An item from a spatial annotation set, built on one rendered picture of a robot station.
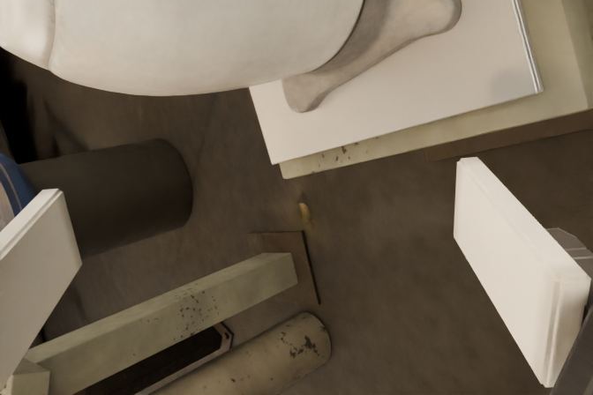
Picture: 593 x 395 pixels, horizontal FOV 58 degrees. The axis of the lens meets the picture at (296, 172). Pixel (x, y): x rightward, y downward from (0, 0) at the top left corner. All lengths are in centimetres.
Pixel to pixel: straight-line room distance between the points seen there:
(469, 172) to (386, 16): 26
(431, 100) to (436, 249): 52
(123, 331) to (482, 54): 74
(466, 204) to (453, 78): 25
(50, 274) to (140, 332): 80
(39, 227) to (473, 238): 13
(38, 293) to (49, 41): 15
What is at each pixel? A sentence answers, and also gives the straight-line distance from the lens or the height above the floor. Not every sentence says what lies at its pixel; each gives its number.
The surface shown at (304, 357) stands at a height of 8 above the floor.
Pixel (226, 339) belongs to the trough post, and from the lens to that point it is 148.
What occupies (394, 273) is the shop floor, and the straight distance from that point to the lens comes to 100.
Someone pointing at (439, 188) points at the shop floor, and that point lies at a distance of 89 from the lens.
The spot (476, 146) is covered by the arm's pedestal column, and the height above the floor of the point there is 2.
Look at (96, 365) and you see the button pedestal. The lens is 96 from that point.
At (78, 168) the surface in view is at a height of 26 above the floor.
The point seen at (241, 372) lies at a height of 22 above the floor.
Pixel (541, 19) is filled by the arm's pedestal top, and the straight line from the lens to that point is 41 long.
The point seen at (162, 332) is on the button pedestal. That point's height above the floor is 33.
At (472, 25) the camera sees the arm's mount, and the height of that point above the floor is 37.
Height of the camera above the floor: 73
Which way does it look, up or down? 42 degrees down
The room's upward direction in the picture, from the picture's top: 106 degrees counter-clockwise
